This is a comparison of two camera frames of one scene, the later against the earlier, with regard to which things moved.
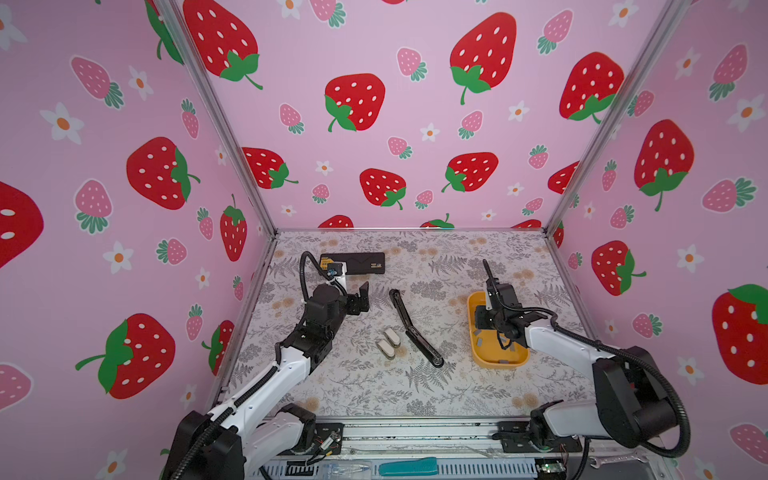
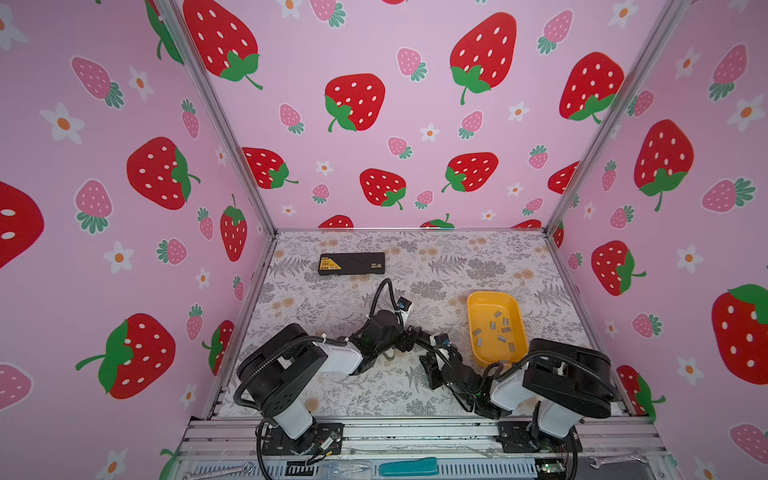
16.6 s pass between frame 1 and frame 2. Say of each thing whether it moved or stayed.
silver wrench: stayed
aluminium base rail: stayed
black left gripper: moved
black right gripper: moved
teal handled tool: stayed
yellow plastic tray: stayed
